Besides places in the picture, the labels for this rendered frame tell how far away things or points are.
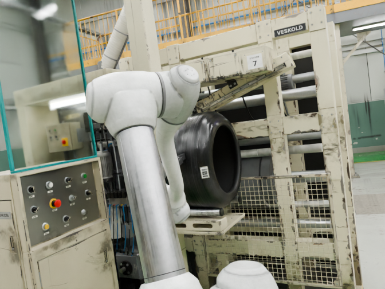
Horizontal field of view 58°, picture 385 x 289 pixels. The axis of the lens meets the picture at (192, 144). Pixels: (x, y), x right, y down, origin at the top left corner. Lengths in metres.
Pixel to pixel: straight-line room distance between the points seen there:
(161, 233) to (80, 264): 1.25
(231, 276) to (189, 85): 0.50
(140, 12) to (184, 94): 1.29
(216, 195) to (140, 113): 1.04
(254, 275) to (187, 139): 1.06
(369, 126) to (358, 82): 1.26
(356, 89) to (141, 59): 9.28
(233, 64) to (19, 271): 1.58
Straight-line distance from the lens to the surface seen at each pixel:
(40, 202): 1.93
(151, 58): 2.15
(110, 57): 2.69
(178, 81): 0.96
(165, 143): 1.20
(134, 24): 2.22
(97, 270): 2.16
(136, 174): 0.87
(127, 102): 0.91
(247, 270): 0.89
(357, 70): 11.05
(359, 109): 10.93
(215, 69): 2.20
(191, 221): 1.97
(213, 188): 1.83
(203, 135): 1.81
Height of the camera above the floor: 1.38
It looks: 3 degrees down
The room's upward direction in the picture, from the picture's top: 8 degrees counter-clockwise
